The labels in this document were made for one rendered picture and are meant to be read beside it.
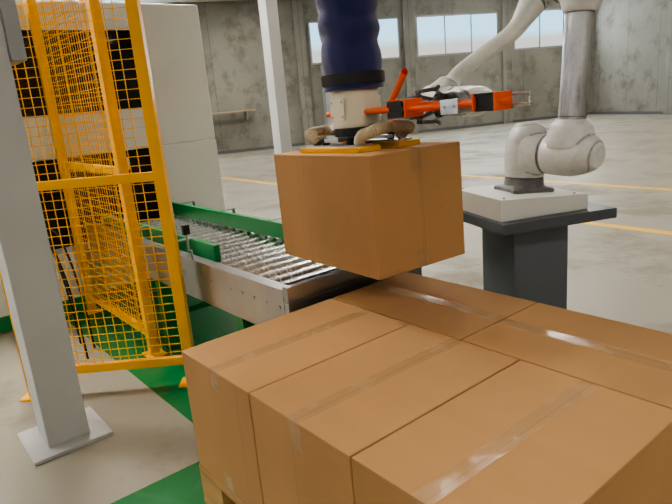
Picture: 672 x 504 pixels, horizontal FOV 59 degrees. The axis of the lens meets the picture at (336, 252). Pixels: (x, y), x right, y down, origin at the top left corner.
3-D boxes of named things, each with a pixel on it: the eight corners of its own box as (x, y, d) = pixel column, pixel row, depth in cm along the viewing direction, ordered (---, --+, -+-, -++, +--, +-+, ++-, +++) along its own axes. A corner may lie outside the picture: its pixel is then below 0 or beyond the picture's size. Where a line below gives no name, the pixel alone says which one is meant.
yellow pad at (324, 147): (300, 153, 220) (298, 140, 219) (321, 150, 226) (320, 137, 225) (358, 153, 193) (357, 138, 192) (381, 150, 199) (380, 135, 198)
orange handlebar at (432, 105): (307, 121, 231) (306, 111, 231) (365, 114, 249) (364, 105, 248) (503, 107, 159) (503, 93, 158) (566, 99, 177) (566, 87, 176)
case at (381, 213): (285, 253, 238) (273, 154, 229) (363, 234, 260) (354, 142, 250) (379, 280, 190) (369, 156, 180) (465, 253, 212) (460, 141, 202)
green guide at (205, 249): (90, 227, 392) (88, 214, 389) (106, 224, 398) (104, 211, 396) (201, 267, 270) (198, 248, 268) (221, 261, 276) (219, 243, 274)
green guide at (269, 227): (166, 213, 424) (164, 200, 421) (180, 210, 430) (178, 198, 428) (296, 242, 302) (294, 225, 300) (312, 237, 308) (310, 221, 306)
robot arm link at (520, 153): (519, 173, 253) (522, 120, 248) (557, 176, 239) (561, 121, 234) (495, 176, 244) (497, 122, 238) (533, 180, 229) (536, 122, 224)
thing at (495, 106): (471, 112, 167) (470, 94, 165) (487, 110, 171) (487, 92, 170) (495, 110, 160) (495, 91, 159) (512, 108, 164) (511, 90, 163)
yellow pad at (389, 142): (340, 147, 231) (338, 134, 230) (359, 144, 237) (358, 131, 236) (400, 147, 204) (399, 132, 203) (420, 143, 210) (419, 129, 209)
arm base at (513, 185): (525, 185, 258) (526, 172, 256) (556, 191, 237) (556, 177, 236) (487, 187, 254) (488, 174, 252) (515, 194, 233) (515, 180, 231)
